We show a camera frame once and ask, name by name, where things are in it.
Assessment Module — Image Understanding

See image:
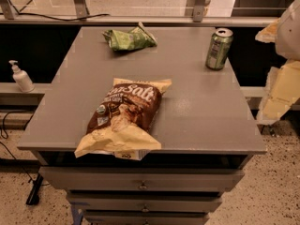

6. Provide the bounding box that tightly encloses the green crumpled chip bag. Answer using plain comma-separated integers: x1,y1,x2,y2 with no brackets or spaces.
102,22,158,51

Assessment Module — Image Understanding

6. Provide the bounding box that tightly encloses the green soda can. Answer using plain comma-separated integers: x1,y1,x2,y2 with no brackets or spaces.
205,28,233,70

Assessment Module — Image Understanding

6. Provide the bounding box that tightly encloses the black cable on ledge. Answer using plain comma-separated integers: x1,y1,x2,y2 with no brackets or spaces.
0,0,111,22

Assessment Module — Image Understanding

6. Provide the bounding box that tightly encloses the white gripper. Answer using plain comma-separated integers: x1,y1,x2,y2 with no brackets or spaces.
255,0,300,125

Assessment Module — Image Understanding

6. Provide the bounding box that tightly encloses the brown sea salt chip bag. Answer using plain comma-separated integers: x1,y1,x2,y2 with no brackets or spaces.
75,78,172,160

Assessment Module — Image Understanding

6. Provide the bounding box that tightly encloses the black floor cable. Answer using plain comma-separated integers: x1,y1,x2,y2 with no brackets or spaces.
0,110,45,206

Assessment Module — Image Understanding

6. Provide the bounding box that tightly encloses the top drawer knob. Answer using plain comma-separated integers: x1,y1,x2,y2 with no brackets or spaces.
138,181,148,190

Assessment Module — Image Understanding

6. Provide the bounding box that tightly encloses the white pump soap bottle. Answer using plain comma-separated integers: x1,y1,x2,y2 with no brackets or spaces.
8,60,35,93

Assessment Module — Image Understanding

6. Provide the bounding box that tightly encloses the grey drawer cabinet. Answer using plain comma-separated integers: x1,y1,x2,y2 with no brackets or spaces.
20,27,265,225

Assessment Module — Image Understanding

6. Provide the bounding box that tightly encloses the drawer knob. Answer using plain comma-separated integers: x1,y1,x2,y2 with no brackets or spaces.
142,204,150,213
138,181,148,190

